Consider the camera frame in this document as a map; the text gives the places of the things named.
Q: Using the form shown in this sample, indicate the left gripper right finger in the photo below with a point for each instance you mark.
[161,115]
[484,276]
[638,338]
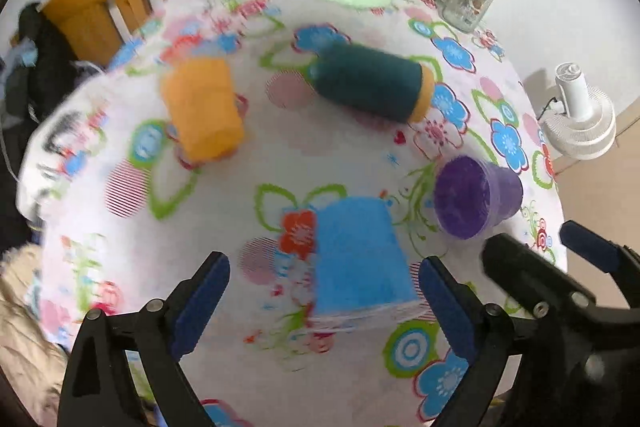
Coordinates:
[483,335]

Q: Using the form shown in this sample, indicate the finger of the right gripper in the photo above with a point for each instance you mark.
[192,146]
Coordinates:
[605,255]
[528,278]

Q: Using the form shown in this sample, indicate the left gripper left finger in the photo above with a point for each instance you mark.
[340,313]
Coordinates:
[98,389]

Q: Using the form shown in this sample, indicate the blue plastic cup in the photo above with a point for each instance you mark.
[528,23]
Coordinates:
[362,278]

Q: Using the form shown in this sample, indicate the purple plastic cup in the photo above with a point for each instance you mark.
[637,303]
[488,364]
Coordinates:
[472,196]

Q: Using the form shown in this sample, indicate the orange plastic cup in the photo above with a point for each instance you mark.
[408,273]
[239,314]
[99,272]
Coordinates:
[199,95]

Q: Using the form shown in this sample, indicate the white floor fan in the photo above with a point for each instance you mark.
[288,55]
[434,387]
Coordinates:
[582,125]

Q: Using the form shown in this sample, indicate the floral tablecloth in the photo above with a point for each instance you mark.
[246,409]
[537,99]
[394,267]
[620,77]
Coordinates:
[126,218]

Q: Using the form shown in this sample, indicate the teal bottle with yellow cap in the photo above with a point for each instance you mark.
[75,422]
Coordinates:
[374,82]

